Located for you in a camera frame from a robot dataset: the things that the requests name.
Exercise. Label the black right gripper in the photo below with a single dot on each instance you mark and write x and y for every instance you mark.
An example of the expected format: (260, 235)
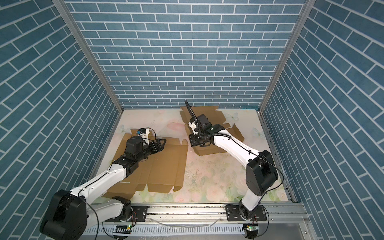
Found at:
(193, 141)

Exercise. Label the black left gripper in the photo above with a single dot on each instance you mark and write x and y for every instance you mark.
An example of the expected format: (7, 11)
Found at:
(152, 144)

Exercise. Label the brown cardboard box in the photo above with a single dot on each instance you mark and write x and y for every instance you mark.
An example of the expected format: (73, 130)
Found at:
(210, 120)

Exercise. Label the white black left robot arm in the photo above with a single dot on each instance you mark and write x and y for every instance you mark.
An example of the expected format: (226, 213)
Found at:
(72, 212)

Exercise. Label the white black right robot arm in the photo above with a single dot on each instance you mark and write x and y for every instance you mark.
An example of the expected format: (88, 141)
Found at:
(261, 172)

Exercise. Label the flat unfolded cardboard box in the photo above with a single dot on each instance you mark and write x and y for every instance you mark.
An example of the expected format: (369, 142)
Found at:
(162, 172)

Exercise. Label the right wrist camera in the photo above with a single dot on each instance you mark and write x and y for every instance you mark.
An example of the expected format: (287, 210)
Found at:
(193, 127)

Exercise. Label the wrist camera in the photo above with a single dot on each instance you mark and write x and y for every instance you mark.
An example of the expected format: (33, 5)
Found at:
(144, 134)
(193, 127)

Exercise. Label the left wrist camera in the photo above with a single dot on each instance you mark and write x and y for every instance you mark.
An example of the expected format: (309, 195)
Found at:
(144, 134)

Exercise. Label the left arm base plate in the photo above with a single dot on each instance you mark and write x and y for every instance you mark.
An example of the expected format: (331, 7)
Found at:
(138, 214)

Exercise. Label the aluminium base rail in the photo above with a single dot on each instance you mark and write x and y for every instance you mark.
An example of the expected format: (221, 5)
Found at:
(211, 213)

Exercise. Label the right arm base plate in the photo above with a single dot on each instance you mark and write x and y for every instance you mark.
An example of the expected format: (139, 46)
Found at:
(237, 213)

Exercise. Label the white slotted cable duct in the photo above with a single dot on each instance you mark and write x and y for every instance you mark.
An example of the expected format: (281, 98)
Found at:
(160, 230)

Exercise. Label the aluminium corner post right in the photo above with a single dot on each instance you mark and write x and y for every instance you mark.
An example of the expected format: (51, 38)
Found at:
(304, 14)

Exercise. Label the aluminium corner post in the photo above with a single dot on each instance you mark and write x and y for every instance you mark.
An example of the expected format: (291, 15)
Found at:
(76, 32)
(304, 14)

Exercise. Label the aluminium corner post left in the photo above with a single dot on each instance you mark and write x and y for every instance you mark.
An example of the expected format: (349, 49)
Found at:
(76, 32)

